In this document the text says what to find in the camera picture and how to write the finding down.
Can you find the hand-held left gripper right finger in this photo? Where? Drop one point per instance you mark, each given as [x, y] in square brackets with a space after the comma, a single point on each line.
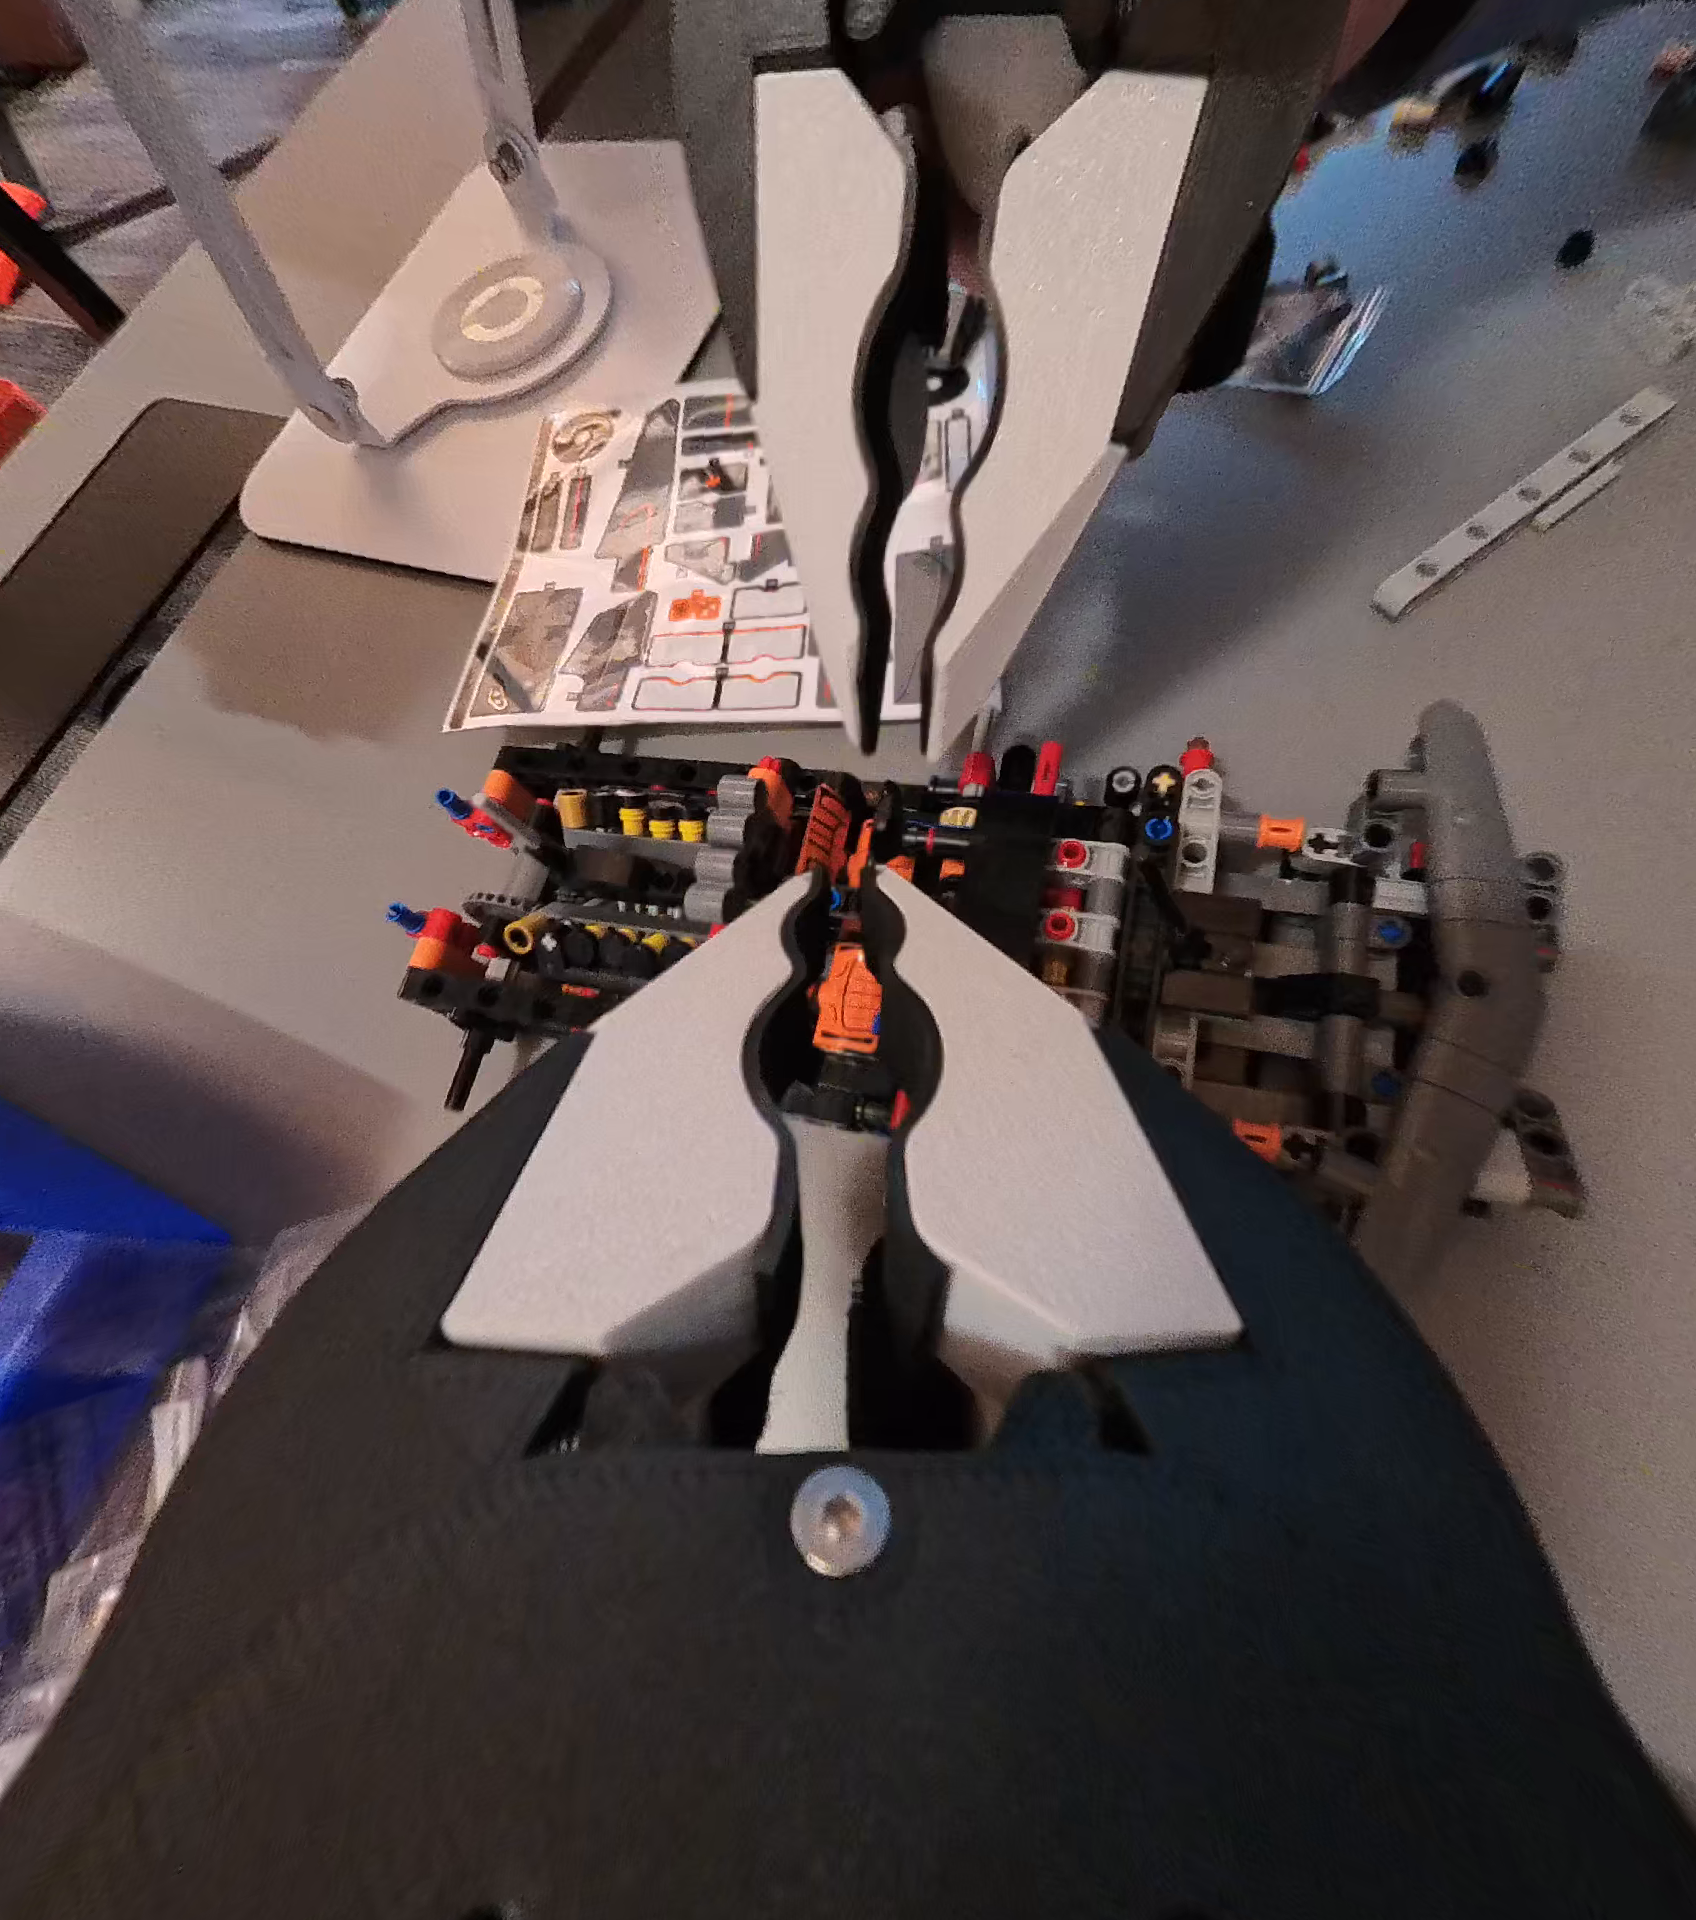
[1058, 1199]

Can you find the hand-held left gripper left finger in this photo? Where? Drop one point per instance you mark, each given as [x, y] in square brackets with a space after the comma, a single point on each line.
[623, 1184]

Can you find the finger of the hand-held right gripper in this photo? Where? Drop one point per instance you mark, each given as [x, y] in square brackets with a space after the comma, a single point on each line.
[818, 300]
[1073, 330]

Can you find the black orange lego car chassis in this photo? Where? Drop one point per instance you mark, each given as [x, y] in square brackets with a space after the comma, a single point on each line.
[1238, 959]

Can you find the small mixed lego pieces cluster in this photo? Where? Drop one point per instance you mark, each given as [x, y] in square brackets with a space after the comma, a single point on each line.
[1456, 90]

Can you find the small black lego pin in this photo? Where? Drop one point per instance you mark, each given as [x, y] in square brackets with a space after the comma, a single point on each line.
[1576, 249]
[1473, 161]

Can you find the lego sticker sheet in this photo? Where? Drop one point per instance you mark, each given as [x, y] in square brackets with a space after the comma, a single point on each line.
[608, 600]

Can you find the long grey lego beam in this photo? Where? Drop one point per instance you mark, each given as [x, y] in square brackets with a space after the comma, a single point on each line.
[1523, 503]

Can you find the heap of clear plastic bags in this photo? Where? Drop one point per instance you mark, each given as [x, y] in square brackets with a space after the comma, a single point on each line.
[262, 1349]

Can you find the blue plastic box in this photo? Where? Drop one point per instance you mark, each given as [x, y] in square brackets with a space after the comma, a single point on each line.
[7, 1169]

